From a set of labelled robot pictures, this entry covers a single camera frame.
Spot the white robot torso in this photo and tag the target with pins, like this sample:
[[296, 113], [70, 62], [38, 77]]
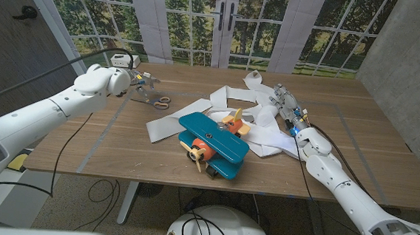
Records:
[[221, 225]]

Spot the printed forest window backdrop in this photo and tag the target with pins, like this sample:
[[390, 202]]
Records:
[[260, 36]]

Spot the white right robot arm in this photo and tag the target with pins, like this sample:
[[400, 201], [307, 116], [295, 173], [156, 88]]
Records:
[[353, 194]]

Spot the white table leg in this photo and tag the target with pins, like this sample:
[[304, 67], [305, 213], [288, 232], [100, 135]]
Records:
[[315, 225], [128, 204]]

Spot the white receipt paper strip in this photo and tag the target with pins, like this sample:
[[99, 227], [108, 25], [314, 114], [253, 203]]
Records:
[[268, 136]]

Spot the teal orange toy plane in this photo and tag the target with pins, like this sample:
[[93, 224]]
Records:
[[216, 138]]

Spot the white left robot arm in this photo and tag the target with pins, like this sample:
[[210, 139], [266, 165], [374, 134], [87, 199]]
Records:
[[28, 119]]

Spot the black round floor object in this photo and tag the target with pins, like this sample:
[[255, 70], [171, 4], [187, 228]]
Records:
[[150, 190]]

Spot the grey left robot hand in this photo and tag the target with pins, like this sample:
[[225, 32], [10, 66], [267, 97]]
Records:
[[140, 78]]

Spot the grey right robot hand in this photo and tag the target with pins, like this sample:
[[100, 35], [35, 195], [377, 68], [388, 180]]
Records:
[[288, 106]]

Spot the yellow black floor object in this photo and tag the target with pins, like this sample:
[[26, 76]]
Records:
[[18, 162]]

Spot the white power strip box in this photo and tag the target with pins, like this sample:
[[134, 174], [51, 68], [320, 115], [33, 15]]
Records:
[[119, 60]]

